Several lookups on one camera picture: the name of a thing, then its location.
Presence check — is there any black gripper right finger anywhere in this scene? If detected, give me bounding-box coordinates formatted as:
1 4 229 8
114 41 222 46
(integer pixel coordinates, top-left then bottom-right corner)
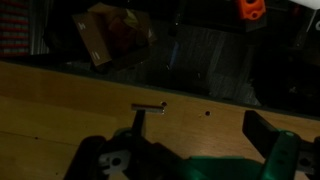
242 110 280 157

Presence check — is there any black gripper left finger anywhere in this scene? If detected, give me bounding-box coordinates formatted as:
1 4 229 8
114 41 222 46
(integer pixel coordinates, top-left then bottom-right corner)
131 110 146 136

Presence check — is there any small white paper strip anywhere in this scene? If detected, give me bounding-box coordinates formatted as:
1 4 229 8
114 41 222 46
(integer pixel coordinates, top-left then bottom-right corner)
131 104 164 114

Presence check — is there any open cardboard box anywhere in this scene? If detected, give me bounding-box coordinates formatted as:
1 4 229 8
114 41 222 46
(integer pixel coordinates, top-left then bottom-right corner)
72 2 157 71

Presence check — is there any orange plastic tool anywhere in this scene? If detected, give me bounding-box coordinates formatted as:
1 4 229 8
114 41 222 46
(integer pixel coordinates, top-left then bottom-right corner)
236 0 266 20

